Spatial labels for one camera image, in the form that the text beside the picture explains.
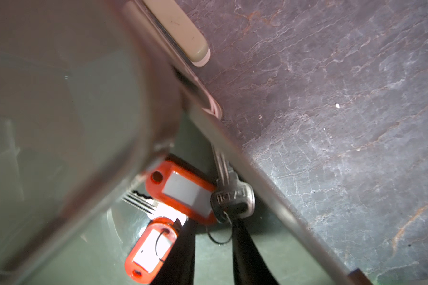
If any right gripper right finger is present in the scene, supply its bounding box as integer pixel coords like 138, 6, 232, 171
233, 220, 278, 285

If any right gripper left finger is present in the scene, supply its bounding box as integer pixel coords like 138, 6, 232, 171
151, 220, 196, 285

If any silver key red tag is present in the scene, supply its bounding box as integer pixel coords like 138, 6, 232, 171
145, 151, 256, 226

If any olive green drawer cabinet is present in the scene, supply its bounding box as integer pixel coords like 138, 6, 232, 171
0, 1, 204, 285

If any beige cabinet side handle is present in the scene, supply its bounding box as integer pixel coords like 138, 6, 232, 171
144, 0, 211, 68

